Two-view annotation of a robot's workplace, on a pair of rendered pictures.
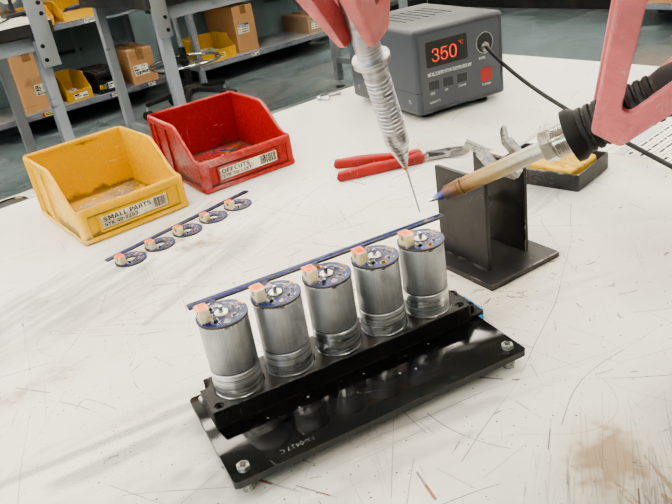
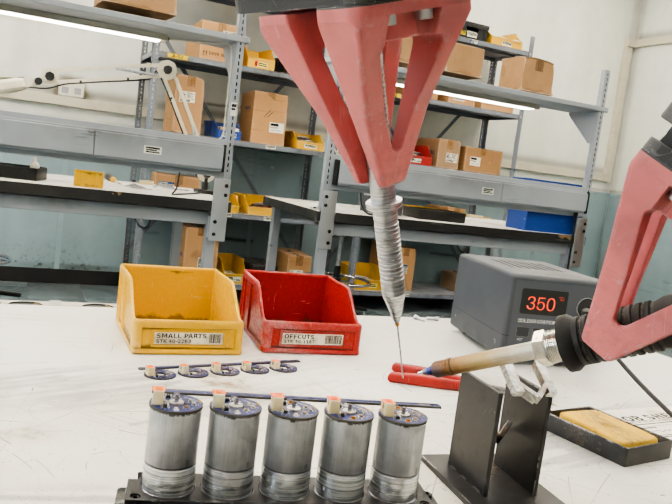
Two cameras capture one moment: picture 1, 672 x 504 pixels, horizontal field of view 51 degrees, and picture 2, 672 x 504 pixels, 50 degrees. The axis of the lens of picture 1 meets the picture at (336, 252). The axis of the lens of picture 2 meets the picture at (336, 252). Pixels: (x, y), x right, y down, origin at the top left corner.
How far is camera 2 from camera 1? 0.08 m
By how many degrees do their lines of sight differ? 22
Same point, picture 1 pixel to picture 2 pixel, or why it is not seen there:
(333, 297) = (288, 431)
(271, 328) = (216, 437)
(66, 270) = (100, 364)
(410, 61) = (504, 301)
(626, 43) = (622, 251)
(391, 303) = (348, 466)
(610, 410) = not seen: outside the picture
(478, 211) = (488, 426)
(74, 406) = (21, 461)
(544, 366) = not seen: outside the picture
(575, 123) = (569, 327)
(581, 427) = not seen: outside the picture
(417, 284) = (384, 459)
